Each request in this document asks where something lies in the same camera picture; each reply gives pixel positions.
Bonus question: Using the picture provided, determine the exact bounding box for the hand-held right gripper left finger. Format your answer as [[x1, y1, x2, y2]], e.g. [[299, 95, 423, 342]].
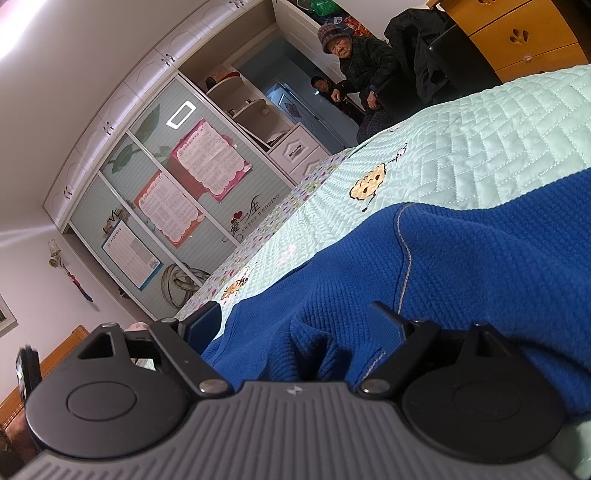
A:
[[76, 300, 234, 398]]

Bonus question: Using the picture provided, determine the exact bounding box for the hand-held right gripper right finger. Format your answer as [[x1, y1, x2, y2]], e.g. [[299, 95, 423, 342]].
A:
[[358, 301, 513, 398]]

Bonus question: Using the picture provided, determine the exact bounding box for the blue knitted sweater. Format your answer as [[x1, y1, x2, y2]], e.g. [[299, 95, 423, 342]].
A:
[[201, 168, 591, 416]]

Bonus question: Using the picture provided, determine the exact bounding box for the wooden headboard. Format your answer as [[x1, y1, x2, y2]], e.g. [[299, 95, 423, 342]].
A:
[[0, 325, 90, 462]]

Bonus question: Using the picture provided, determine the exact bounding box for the blue framed poster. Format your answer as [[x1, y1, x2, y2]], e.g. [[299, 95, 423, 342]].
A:
[[102, 219, 163, 291]]

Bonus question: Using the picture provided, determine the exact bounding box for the orange framed poster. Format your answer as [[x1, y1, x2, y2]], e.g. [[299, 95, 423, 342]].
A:
[[134, 170, 204, 250]]

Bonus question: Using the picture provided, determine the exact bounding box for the white glass door wardrobe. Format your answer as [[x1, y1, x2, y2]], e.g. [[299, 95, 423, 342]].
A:
[[44, 0, 365, 324]]

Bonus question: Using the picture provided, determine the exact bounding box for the pink framed poster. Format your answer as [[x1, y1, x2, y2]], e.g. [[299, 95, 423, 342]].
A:
[[171, 117, 254, 204]]

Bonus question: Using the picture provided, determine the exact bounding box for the light green bee print quilt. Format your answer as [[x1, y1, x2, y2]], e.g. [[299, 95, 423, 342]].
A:
[[173, 65, 591, 480]]

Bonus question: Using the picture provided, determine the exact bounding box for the wooden dresser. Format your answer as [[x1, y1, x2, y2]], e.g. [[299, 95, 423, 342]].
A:
[[427, 0, 591, 84]]

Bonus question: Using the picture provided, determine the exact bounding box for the framed wall picture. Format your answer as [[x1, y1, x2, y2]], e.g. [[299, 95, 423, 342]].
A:
[[0, 305, 19, 337]]

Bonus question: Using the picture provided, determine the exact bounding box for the hanging wall ornament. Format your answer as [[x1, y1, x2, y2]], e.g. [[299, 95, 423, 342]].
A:
[[67, 270, 95, 303]]

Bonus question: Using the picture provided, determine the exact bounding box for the wall lamp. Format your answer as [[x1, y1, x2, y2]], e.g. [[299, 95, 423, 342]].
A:
[[46, 240, 68, 268]]

